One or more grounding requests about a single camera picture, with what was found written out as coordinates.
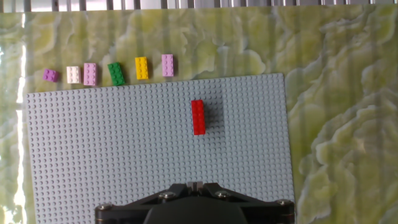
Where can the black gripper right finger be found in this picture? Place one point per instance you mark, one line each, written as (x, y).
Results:
(267, 214)

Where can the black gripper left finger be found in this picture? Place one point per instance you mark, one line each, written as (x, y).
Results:
(124, 214)

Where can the pink Lego brick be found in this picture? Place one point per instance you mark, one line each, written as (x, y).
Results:
(167, 65)
(90, 74)

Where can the grey Lego baseplate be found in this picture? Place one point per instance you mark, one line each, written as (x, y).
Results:
(124, 140)

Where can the red Lego brick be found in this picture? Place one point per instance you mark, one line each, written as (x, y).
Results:
(198, 118)

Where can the green Lego brick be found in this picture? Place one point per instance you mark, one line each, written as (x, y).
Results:
(116, 74)

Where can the yellow Lego brick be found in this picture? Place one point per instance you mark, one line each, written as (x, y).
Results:
(141, 68)

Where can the white Lego brick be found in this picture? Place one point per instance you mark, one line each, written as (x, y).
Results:
(73, 74)

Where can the small magenta Lego brick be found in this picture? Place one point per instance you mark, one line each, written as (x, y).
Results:
(50, 75)

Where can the green marble pattern mat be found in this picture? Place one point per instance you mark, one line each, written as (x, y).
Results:
(342, 124)

